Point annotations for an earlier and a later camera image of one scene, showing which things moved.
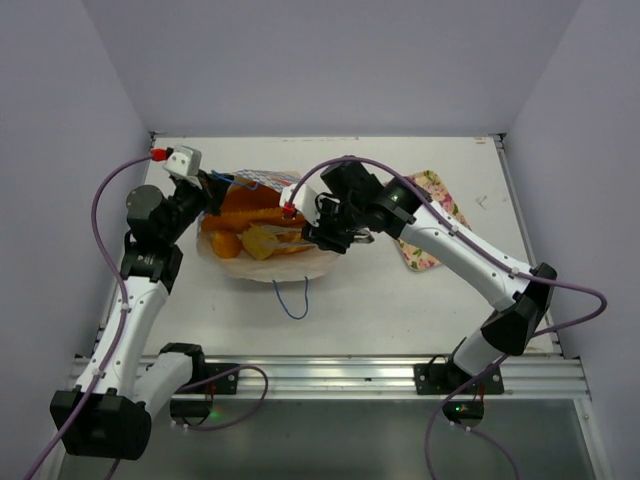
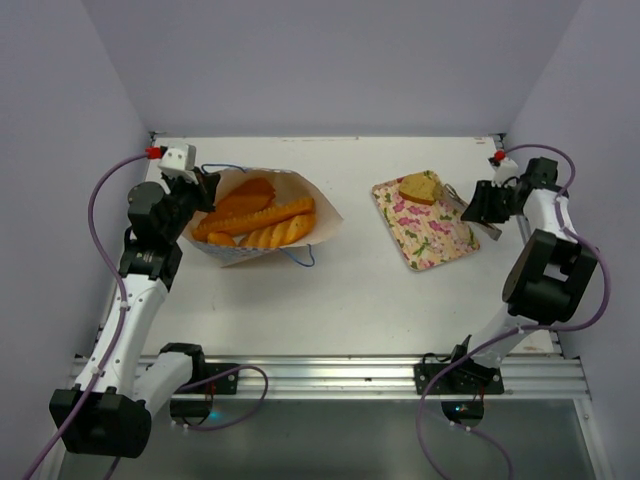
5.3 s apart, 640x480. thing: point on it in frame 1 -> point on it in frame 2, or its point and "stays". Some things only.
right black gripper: [329, 234] -> [486, 201]
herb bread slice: [259, 242] -> [424, 187]
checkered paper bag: [276, 267] -> [256, 211]
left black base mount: [194, 400] stays
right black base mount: [464, 392] stays
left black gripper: [212, 192] stays
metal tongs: [365, 237] -> [459, 202]
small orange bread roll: [226, 244] stays
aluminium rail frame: [525, 376] stays
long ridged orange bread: [243, 219] stays
